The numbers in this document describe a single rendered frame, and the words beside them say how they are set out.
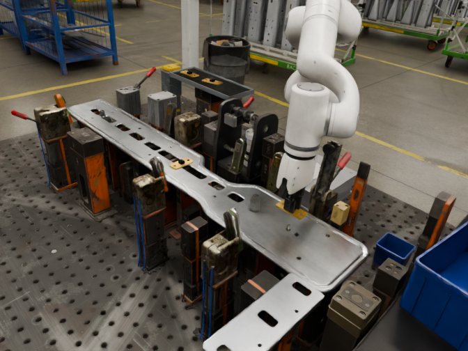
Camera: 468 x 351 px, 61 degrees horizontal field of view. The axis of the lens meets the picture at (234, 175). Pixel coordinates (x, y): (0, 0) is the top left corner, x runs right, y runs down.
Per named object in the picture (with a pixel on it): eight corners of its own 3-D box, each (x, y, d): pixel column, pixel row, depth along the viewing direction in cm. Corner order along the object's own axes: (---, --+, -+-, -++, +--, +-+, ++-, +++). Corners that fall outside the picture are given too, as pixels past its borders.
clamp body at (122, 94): (119, 159, 195) (111, 88, 176) (138, 152, 202) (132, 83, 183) (129, 166, 190) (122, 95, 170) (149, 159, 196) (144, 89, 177)
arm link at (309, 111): (324, 135, 96) (286, 129, 98) (334, 82, 89) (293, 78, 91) (323, 150, 89) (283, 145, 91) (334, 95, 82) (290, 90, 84)
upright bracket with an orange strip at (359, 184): (325, 294, 128) (359, 161, 102) (328, 292, 129) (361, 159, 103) (333, 299, 127) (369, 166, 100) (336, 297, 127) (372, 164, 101)
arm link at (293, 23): (321, 113, 160) (281, 109, 163) (324, 88, 163) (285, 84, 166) (337, 31, 113) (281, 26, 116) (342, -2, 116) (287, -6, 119)
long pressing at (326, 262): (56, 111, 170) (55, 108, 169) (103, 99, 184) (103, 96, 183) (325, 299, 90) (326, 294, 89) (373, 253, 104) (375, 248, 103)
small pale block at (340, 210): (312, 296, 127) (333, 205, 108) (318, 290, 129) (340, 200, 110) (321, 302, 125) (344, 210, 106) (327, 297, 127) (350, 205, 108)
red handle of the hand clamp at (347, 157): (312, 189, 114) (342, 149, 118) (313, 192, 116) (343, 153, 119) (324, 195, 111) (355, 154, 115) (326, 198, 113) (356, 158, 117)
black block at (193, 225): (173, 298, 124) (170, 225, 108) (199, 281, 131) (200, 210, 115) (189, 313, 119) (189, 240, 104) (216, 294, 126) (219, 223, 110)
